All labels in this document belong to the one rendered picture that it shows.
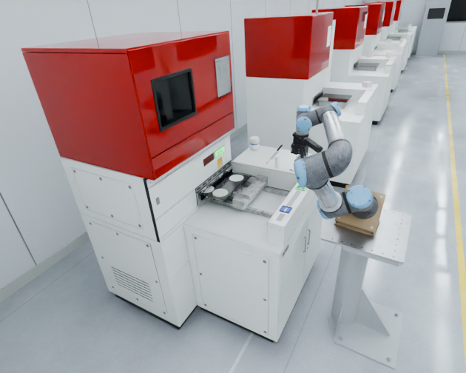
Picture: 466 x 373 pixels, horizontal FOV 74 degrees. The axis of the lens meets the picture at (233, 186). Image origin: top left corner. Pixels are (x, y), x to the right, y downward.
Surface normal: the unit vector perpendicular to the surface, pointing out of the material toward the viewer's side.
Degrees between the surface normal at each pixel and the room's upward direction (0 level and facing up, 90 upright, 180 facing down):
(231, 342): 0
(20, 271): 90
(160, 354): 0
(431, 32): 90
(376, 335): 0
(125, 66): 90
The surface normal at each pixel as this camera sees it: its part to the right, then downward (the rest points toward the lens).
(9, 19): 0.87, 0.21
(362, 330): -0.06, -0.87
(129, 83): -0.49, 0.46
